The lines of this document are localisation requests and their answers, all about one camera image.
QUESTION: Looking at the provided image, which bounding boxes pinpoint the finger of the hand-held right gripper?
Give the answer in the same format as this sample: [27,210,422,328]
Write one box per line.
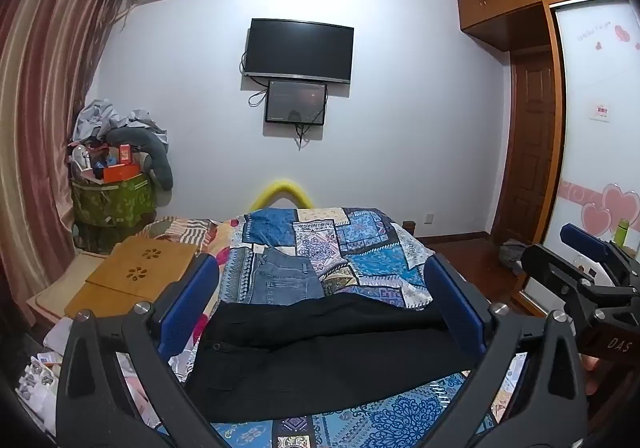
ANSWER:
[559,222,640,286]
[520,243,632,329]

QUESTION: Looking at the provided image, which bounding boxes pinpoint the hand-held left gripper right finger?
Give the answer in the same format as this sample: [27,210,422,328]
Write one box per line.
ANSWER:
[424,254,590,448]

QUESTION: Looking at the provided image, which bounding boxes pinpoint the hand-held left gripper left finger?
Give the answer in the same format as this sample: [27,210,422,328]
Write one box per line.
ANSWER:
[55,254,222,448]

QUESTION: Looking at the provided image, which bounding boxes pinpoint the black pants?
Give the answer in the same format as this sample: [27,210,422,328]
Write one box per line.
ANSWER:
[185,295,493,424]

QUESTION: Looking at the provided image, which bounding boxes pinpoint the person's right hand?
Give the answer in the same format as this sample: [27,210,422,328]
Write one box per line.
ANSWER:
[581,353,604,397]

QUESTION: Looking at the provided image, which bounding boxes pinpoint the grey bag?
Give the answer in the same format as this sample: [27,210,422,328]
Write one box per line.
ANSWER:
[498,238,528,274]

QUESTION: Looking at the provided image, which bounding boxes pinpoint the bamboo lap desk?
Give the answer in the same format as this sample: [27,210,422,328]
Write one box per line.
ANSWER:
[64,235,200,319]

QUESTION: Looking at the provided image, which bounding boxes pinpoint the blue jeans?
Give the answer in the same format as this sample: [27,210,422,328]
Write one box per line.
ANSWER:
[248,245,327,305]

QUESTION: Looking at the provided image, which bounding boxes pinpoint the brown wooden door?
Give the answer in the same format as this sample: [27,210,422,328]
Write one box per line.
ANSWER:
[492,48,558,245]

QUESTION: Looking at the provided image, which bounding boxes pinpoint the patchwork patterned blanket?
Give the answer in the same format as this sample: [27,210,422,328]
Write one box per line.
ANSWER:
[167,205,526,448]

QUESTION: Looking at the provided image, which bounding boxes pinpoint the green patterned storage bag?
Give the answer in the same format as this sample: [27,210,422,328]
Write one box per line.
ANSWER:
[71,172,155,251]

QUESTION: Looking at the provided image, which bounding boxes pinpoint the wooden wardrobe with heart doors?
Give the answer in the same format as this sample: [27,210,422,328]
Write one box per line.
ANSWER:
[456,0,640,319]

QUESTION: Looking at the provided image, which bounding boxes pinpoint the yellow foam tube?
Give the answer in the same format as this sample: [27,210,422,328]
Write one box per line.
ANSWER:
[250,181,313,213]

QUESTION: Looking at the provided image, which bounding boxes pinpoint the orange box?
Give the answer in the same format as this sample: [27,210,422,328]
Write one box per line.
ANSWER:
[101,163,142,181]

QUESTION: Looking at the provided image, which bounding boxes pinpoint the grey curved pillow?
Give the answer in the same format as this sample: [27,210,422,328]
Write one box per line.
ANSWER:
[104,127,174,190]

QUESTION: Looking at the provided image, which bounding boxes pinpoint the pile of white papers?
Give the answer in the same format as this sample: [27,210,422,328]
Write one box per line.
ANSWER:
[15,315,73,434]

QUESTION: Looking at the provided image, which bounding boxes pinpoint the pile of grey clothes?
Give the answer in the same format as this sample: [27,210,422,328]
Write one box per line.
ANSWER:
[74,99,168,145]

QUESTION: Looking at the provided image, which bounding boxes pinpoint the small black monitor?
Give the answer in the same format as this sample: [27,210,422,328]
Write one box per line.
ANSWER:
[265,79,328,125]

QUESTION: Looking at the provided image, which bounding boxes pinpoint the striped curtain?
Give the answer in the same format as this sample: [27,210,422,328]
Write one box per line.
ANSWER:
[0,0,137,329]

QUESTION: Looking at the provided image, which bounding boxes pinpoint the black monitor cable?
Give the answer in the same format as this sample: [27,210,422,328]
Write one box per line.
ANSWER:
[292,122,313,150]

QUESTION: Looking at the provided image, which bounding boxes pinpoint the black wall television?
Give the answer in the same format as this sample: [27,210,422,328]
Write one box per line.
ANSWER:
[243,18,355,85]

